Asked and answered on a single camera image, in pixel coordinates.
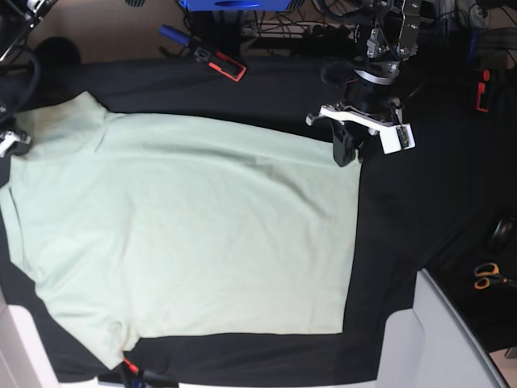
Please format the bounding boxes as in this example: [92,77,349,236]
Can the orange handled scissors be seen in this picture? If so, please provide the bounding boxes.
[473,262,516,290]

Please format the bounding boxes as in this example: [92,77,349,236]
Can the red black clamp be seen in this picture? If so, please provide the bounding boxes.
[118,358,179,388]
[194,47,246,82]

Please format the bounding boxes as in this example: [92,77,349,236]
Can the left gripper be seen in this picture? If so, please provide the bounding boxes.
[330,68,403,167]

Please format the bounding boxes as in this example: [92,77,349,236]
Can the red black clamp bottom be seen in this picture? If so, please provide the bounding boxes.
[118,358,179,388]

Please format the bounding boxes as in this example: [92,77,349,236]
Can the red black clamp top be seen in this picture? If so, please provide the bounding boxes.
[194,47,246,82]

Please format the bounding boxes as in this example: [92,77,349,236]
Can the black round object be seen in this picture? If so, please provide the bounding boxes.
[486,216,516,253]

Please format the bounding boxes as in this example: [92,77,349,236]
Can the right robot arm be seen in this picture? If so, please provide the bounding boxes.
[1,1,55,158]

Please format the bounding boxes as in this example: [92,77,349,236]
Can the white furniture left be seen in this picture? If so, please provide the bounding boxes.
[1,293,60,388]

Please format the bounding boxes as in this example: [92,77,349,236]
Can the grey white furniture right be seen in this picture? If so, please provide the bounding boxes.
[376,270,508,387]

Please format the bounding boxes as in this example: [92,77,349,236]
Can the red clamp right edge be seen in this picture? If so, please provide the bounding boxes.
[475,69,491,112]

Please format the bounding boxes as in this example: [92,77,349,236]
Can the white power strip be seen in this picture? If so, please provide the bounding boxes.
[302,23,352,40]

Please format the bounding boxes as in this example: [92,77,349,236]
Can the blue handle tool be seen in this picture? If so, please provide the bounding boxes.
[158,25,191,47]

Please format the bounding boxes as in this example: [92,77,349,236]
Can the blue box top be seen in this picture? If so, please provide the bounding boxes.
[179,0,305,12]

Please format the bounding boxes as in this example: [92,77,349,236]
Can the blue cylinder right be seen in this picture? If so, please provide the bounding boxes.
[465,29,480,69]

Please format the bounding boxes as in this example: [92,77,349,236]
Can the pale green T-shirt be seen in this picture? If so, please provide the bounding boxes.
[1,93,361,367]

